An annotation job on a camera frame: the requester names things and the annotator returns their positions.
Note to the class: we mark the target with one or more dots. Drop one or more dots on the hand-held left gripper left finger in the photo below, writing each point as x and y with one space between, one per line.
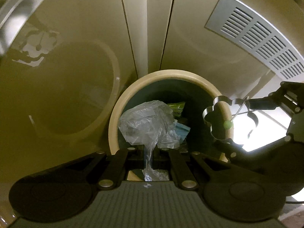
116 168

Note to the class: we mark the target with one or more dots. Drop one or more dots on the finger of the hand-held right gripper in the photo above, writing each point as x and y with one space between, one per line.
261 103
237 150

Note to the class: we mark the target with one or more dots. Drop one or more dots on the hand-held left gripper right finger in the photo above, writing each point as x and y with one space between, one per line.
180 168

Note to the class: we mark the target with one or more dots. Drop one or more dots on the light blue plastic wrapper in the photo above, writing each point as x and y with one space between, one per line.
182 129

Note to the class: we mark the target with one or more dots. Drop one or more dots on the metal flower egg mould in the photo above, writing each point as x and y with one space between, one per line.
206 114

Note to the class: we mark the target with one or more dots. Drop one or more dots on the clear plastic bag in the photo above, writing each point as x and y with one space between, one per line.
142 121

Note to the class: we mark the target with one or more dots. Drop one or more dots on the beige round trash bin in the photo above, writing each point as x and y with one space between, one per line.
166 73

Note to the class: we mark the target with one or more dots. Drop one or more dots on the green snack packet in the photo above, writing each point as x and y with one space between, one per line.
177 106

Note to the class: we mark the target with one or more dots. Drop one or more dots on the grey cabinet vent grille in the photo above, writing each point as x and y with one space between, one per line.
256 33

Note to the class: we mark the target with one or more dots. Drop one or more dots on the narrow beige cabinet door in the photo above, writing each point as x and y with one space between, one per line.
149 28

